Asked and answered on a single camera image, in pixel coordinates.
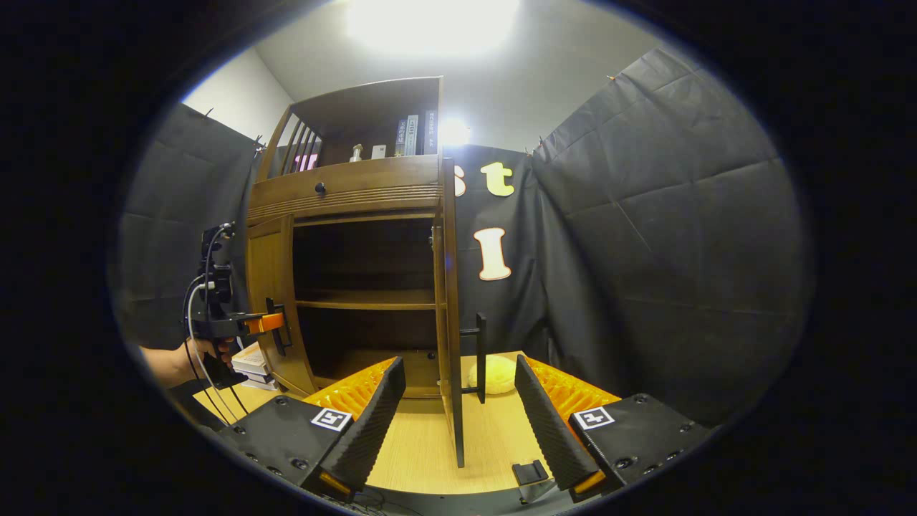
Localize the large ceiling light panel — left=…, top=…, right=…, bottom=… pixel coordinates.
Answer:
left=347, top=0, right=520, bottom=58

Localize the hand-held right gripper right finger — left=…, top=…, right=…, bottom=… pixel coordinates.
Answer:
left=514, top=354, right=714, bottom=504

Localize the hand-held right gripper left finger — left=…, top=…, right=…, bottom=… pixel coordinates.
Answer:
left=219, top=356, right=407, bottom=502

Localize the black backdrop cloth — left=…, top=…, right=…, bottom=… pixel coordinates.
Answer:
left=115, top=47, right=814, bottom=431

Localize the wooden cabinet drawer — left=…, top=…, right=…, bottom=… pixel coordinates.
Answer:
left=249, top=154, right=441, bottom=216

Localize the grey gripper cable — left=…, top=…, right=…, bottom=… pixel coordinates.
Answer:
left=183, top=276, right=241, bottom=425

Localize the wooden double-door shoe cabinet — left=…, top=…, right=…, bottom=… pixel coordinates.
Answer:
left=246, top=75, right=448, bottom=400

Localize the small bright lamp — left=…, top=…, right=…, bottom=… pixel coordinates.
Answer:
left=438, top=118, right=474, bottom=148

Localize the wooden shoe cabinet door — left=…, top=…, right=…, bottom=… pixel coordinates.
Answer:
left=432, top=156, right=489, bottom=469
left=246, top=214, right=317, bottom=397

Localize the pale yellow round cushion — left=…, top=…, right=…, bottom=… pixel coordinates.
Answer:
left=468, top=355, right=518, bottom=395

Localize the wooden inner shelf board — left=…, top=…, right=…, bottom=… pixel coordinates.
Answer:
left=295, top=289, right=446, bottom=310

